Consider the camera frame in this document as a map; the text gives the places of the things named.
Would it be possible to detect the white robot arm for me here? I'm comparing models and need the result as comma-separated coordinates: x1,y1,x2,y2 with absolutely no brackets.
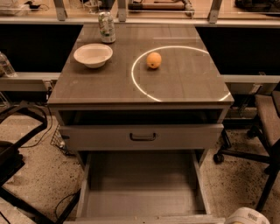
224,207,270,224

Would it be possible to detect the grey drawer cabinet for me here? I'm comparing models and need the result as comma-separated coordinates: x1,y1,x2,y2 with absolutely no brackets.
48,24,234,163

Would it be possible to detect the orange fruit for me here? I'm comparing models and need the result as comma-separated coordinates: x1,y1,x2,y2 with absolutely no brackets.
146,52,162,69

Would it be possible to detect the white bowl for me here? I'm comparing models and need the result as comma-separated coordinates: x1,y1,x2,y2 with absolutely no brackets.
73,44,113,68

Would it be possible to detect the green white soda can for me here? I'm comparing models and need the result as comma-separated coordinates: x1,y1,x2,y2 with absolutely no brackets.
98,11,116,44

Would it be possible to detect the black chair left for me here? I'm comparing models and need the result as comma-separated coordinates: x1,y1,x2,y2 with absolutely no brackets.
0,101,81,224

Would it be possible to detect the black office chair right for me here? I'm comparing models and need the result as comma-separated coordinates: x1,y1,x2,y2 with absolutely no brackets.
213,83,280,212

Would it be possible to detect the plastic water bottle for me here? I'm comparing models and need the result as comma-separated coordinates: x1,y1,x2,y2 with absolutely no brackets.
0,52,18,77

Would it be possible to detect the top drawer with handle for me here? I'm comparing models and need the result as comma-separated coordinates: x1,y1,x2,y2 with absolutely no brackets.
59,124,223,151

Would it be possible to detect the wire basket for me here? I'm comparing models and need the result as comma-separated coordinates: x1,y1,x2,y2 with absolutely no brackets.
51,126,70,156

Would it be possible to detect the black floor cable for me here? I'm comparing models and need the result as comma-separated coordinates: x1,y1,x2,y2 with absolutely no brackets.
53,189,81,221

